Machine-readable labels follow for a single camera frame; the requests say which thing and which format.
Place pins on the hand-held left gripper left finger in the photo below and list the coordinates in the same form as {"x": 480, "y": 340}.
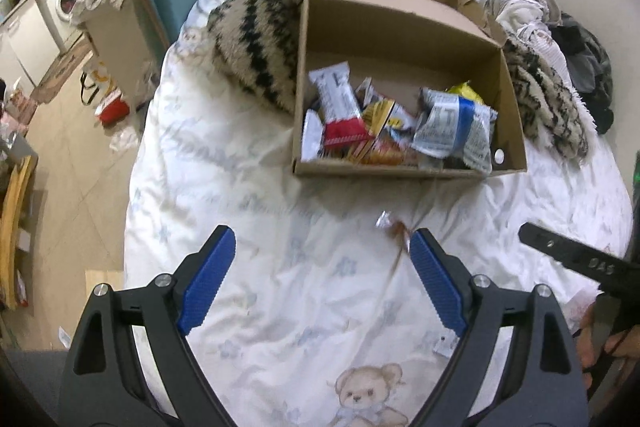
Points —
{"x": 210, "y": 277}

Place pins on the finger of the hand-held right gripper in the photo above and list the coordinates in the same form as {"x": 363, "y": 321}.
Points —
{"x": 575, "y": 257}

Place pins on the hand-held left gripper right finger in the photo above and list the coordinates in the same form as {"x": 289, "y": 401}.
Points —
{"x": 440, "y": 282}

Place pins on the white and blue snack bag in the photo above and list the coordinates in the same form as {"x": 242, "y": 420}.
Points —
{"x": 450, "y": 127}

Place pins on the yellow snack bag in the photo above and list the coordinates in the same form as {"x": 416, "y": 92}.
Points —
{"x": 467, "y": 92}

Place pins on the cardboard box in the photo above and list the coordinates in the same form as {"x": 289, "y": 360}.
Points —
{"x": 400, "y": 52}

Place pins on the person's right hand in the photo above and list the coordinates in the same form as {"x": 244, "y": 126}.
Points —
{"x": 586, "y": 332}

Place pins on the small clear wrapper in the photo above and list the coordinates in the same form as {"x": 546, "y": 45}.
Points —
{"x": 385, "y": 220}

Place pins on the flat cardboard piece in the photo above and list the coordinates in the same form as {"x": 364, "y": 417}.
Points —
{"x": 105, "y": 281}

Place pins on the white printed duvet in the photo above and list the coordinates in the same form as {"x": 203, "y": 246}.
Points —
{"x": 300, "y": 217}

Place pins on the orange snack packet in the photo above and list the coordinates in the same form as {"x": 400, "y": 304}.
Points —
{"x": 385, "y": 154}

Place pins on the small white snack packet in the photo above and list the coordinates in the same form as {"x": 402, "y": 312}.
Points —
{"x": 311, "y": 137}

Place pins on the yellow printed snack packet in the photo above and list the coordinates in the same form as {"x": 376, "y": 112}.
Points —
{"x": 380, "y": 114}

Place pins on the red bag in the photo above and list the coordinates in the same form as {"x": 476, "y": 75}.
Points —
{"x": 114, "y": 109}

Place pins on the dark clothes pile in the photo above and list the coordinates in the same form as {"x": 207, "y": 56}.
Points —
{"x": 585, "y": 57}

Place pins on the silver white snack packet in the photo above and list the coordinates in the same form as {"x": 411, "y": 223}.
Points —
{"x": 366, "y": 92}

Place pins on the wooden chair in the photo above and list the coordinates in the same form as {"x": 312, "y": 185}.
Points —
{"x": 15, "y": 217}

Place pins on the white and red snack packet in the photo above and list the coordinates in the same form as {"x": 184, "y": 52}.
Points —
{"x": 335, "y": 107}

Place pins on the beige cabinet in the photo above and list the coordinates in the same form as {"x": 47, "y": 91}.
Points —
{"x": 120, "y": 52}

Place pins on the cream black fuzzy blanket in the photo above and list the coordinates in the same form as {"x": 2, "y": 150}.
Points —
{"x": 250, "y": 32}

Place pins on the patterned floor rug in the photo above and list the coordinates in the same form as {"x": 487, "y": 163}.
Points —
{"x": 60, "y": 67}

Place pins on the white cabinet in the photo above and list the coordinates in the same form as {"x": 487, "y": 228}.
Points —
{"x": 25, "y": 42}

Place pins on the white washing machine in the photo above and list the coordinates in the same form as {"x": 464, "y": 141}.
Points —
{"x": 62, "y": 2}

